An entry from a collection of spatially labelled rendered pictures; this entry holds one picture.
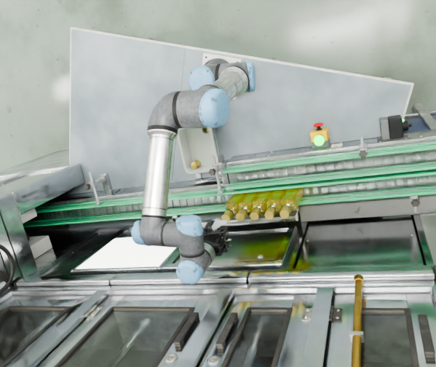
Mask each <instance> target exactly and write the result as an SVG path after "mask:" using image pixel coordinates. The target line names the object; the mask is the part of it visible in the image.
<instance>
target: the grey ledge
mask: <svg viewBox="0 0 436 367"><path fill-rule="evenodd" d="M418 201H419V202H420V204H419V206H418V207H416V208H417V212H416V213H414V212H413V205H412V204H411V198H410V197H393V198H384V199H375V200H358V201H348V202H331V203H322V204H313V205H301V206H298V207H299V212H300V217H301V222H305V221H327V220H338V219H349V218H370V217H381V216H402V215H413V214H421V216H429V215H436V194H429V195H420V196H418Z"/></svg>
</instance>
